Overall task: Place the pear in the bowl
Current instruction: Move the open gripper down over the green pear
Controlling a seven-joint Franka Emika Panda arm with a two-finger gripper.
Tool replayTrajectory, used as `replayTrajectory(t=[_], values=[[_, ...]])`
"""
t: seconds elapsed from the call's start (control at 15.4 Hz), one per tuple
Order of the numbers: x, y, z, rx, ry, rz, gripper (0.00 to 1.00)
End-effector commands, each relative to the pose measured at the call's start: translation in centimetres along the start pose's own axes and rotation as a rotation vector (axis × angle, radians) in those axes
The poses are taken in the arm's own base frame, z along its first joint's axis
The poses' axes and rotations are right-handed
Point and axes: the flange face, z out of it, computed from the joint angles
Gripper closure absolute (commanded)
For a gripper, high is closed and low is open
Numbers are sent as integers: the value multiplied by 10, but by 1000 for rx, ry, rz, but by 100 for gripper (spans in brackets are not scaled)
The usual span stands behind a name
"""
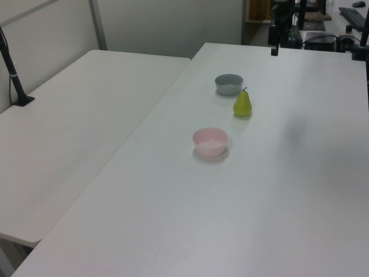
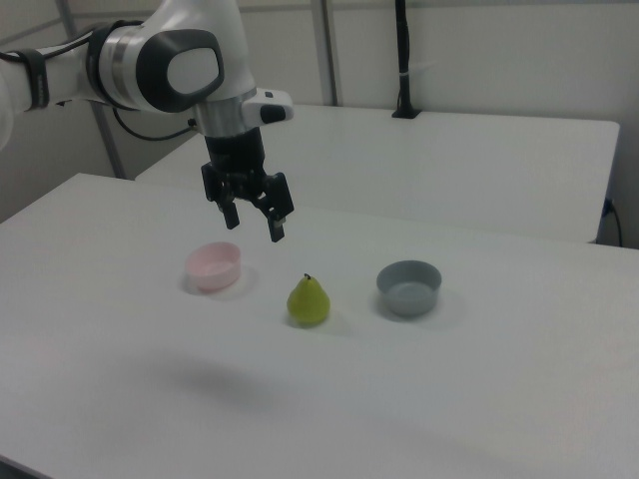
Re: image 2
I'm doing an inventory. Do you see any green pear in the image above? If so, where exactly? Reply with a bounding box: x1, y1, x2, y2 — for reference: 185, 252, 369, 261
286, 272, 331, 329

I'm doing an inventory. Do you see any black pole with clamp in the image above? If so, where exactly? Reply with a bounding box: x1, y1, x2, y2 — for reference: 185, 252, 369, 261
390, 0, 423, 121

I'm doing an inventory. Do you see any dark cable with blue plug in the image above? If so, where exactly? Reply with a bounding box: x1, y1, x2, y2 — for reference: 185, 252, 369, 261
602, 198, 625, 246

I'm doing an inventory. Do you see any white side table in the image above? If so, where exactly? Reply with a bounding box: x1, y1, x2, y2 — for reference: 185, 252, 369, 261
134, 103, 621, 245

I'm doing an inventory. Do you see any black cable strap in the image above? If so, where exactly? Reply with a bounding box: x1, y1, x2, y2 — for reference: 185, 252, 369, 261
18, 48, 53, 112

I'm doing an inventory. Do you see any pink bowl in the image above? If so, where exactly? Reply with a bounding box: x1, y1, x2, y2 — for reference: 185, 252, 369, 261
184, 241, 243, 294

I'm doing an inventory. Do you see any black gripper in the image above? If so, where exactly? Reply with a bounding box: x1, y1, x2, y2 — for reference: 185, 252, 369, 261
200, 127, 297, 244

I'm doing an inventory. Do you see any grey bowl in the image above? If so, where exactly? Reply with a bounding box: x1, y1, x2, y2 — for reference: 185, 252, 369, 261
375, 259, 444, 317

